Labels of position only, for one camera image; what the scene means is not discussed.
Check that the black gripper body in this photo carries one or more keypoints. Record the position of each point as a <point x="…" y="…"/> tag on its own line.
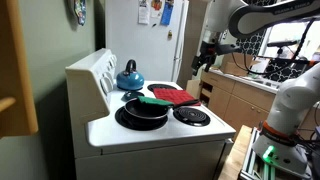
<point x="207" y="55"/>

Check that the red towel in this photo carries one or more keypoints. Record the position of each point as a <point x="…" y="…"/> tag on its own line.
<point x="175" y="95"/>

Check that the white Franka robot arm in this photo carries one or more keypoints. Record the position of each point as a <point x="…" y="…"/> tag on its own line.
<point x="293" y="96"/>

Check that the white electric stove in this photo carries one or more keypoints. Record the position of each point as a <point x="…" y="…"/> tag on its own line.
<point x="150" y="156"/>

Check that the cardboard box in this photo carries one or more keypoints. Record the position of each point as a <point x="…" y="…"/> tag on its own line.
<point x="233" y="66"/>

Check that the yellow fridge magnet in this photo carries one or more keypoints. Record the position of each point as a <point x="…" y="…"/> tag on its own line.
<point x="170" y="34"/>

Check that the white countertop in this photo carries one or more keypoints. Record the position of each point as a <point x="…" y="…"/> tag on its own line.
<point x="246" y="81"/>

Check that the black white patterned curtain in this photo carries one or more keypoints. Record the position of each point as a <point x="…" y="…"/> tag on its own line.
<point x="251" y="45"/>

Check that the wooden kitchen cabinets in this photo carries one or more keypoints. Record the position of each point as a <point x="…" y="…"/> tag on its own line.
<point x="240" y="106"/>

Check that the white refrigerator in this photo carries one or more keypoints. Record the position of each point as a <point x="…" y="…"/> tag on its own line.
<point x="143" y="50"/>

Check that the blue paper sheet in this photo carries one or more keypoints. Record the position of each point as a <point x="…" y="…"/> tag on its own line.
<point x="166" y="15"/>

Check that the small dark fridge clip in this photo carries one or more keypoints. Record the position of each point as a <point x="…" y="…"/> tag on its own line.
<point x="154" y="24"/>

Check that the blue kettle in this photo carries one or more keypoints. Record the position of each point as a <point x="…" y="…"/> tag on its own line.
<point x="130" y="80"/>

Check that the black frying pan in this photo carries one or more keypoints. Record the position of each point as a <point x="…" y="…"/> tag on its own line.
<point x="146" y="111"/>

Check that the paper with orange picture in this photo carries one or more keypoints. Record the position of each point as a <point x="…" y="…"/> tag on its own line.
<point x="156" y="8"/>

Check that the dark teal spoon rest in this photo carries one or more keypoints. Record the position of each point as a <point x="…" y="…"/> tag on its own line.
<point x="131" y="95"/>

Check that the white paper note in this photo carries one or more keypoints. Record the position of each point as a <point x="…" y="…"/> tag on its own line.
<point x="144" y="13"/>

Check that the wooden butcher block top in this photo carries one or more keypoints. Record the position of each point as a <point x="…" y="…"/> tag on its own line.
<point x="233" y="156"/>

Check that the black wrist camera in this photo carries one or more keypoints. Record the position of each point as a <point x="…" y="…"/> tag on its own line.
<point x="226" y="49"/>

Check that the black bar camera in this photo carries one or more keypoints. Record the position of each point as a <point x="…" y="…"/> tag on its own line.
<point x="282" y="43"/>

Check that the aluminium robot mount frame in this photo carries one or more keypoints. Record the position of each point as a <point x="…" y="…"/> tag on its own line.
<point x="248" y="163"/>

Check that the colourful decorative wall plate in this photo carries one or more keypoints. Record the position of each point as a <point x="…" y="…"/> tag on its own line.
<point x="80" y="11"/>

